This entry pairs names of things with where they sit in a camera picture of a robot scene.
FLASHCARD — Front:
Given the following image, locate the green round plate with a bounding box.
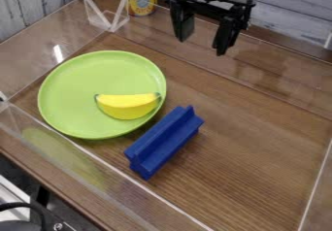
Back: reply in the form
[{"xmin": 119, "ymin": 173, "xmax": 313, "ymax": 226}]
[{"xmin": 37, "ymin": 50, "xmax": 167, "ymax": 140}]

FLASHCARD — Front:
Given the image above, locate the black cable bottom left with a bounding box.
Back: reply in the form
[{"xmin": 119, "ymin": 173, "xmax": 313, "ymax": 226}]
[{"xmin": 0, "ymin": 202, "xmax": 48, "ymax": 231}]

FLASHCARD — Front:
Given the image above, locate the blue plastic block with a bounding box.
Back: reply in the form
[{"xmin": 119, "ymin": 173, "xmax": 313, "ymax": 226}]
[{"xmin": 125, "ymin": 106, "xmax": 203, "ymax": 181}]

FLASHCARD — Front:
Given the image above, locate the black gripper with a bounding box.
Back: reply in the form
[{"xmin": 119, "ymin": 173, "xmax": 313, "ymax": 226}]
[{"xmin": 169, "ymin": 0, "xmax": 256, "ymax": 56}]

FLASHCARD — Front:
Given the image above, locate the yellow half-moon object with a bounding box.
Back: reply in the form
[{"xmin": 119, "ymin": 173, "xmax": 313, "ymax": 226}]
[{"xmin": 95, "ymin": 92, "xmax": 162, "ymax": 120}]

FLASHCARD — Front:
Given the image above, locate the clear acrylic tray wall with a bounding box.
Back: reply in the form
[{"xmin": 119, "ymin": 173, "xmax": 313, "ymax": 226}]
[{"xmin": 0, "ymin": 0, "xmax": 332, "ymax": 231}]

